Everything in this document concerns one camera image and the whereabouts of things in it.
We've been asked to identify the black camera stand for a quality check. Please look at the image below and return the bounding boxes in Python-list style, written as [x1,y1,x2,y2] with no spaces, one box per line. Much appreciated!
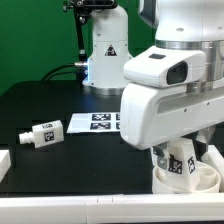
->
[63,0,118,82]

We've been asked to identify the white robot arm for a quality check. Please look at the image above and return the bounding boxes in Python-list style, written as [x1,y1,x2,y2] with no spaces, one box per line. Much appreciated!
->
[120,0,224,149]

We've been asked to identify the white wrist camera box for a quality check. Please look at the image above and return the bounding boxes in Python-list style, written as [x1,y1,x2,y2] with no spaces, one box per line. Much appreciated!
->
[124,46,206,88]

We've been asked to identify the white paper marker sheet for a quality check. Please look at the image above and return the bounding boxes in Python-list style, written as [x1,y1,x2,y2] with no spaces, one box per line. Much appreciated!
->
[67,112,120,134]

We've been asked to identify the white rail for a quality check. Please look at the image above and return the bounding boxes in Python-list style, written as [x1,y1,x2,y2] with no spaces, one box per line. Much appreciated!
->
[0,193,224,224]
[202,145,224,193]

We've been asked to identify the white left block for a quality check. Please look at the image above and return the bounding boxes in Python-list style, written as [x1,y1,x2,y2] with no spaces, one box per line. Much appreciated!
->
[0,150,11,182]

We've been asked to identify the white round stool seat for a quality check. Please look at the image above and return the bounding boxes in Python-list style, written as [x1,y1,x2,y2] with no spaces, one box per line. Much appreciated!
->
[152,161,221,194]

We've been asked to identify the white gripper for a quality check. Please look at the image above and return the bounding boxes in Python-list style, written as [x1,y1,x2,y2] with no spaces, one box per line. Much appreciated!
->
[120,81,224,170]

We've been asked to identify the white front rail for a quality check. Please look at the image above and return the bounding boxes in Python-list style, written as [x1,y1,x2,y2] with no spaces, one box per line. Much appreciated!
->
[0,193,224,224]

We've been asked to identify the white right rail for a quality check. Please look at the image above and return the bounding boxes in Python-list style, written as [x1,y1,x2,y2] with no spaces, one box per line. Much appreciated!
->
[202,145,224,193]

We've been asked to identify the black cables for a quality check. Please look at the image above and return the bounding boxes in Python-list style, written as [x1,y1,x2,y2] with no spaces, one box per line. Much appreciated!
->
[41,63,86,82]

